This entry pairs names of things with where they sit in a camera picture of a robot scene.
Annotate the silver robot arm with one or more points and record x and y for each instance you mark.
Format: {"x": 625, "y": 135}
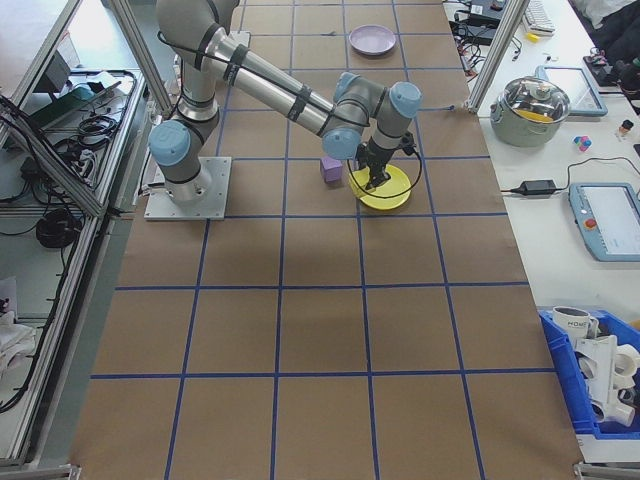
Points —
{"x": 280, "y": 95}

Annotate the aluminium profile bar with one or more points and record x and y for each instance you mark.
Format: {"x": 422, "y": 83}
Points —
{"x": 607, "y": 470}
{"x": 40, "y": 471}

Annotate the blue teach pendant tablet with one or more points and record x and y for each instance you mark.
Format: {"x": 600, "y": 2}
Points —
{"x": 575, "y": 92}
{"x": 607, "y": 222}

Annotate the small bottle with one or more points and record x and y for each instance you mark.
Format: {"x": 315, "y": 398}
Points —
{"x": 624, "y": 131}

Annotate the white plastic pipe fitting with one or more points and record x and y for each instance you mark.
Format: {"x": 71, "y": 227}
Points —
{"x": 607, "y": 375}

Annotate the purple foam block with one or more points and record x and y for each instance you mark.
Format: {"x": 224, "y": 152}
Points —
{"x": 331, "y": 171}

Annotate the black clothed person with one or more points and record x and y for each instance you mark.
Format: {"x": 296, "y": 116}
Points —
{"x": 620, "y": 50}

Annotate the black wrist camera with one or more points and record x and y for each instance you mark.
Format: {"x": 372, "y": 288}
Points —
{"x": 407, "y": 141}

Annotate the steel pot with glass lid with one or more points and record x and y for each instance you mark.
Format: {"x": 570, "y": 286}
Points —
{"x": 527, "y": 127}

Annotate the yellow plate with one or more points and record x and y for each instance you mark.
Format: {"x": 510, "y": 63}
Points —
{"x": 395, "y": 200}

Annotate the white crumpled cloth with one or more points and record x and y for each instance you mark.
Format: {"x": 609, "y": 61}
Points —
{"x": 15, "y": 330}

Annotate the aluminium profile post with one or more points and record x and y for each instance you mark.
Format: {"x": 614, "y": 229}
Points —
{"x": 492, "y": 57}

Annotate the white mug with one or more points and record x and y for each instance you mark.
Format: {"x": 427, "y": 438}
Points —
{"x": 574, "y": 324}

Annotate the small black electronics board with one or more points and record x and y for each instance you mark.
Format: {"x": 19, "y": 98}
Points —
{"x": 598, "y": 62}

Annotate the black computer box with label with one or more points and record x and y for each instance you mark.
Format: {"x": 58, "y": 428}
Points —
{"x": 486, "y": 10}

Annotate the blue plastic bin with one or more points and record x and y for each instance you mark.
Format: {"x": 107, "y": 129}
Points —
{"x": 560, "y": 370}

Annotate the green flat panel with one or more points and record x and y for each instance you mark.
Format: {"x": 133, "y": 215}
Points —
{"x": 62, "y": 107}

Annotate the white keyboard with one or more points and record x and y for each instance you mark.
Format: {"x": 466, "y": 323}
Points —
{"x": 540, "y": 17}

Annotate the small yellow object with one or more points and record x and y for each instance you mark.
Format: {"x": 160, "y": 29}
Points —
{"x": 533, "y": 37}

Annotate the small colorful toy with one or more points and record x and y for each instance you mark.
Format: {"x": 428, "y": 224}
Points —
{"x": 582, "y": 143}

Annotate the yellow item inside pot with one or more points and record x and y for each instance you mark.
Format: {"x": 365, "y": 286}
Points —
{"x": 536, "y": 117}

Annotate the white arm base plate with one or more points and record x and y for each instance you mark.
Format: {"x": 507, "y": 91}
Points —
{"x": 215, "y": 200}
{"x": 242, "y": 37}

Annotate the purple plate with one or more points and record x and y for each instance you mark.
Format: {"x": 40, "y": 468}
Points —
{"x": 372, "y": 40}

